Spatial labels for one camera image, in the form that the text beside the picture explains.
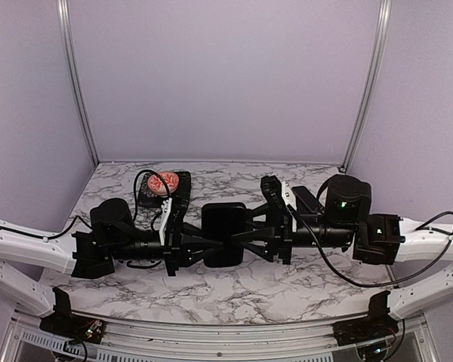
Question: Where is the red white patterned bowl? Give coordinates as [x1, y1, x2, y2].
[147, 171, 180, 197]

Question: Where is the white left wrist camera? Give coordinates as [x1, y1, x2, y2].
[159, 198, 173, 247]

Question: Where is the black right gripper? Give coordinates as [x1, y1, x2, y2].
[232, 201, 356, 265]

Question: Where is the right aluminium frame post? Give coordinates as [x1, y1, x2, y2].
[339, 0, 393, 173]

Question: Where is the black smartphone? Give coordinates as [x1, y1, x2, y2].
[291, 186, 324, 214]

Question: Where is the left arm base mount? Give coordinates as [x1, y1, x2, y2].
[39, 315, 106, 344]

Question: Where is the black phone case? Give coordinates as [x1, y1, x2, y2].
[202, 202, 247, 268]

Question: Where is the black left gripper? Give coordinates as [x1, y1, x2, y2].
[109, 222, 224, 277]

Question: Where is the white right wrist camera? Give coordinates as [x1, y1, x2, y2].
[281, 181, 297, 233]

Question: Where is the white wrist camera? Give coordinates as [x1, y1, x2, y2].
[159, 198, 173, 247]
[281, 181, 297, 233]

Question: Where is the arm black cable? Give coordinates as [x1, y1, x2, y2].
[130, 168, 174, 219]
[290, 210, 453, 288]

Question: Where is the black square plate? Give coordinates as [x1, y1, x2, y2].
[137, 171, 192, 207]

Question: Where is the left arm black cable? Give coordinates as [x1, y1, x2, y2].
[130, 168, 174, 219]

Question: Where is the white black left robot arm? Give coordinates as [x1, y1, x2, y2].
[0, 198, 223, 336]

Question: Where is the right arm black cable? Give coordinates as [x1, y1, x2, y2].
[290, 210, 453, 288]

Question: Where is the left aluminium frame post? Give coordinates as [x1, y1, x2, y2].
[57, 0, 100, 168]

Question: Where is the aluminium front rail base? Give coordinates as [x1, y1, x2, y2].
[0, 308, 439, 361]

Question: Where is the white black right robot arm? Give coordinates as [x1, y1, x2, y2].
[231, 174, 453, 338]

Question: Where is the aluminium frame post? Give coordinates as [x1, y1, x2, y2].
[57, 0, 100, 168]
[339, 0, 393, 173]

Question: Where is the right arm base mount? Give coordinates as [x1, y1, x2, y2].
[332, 317, 399, 346]

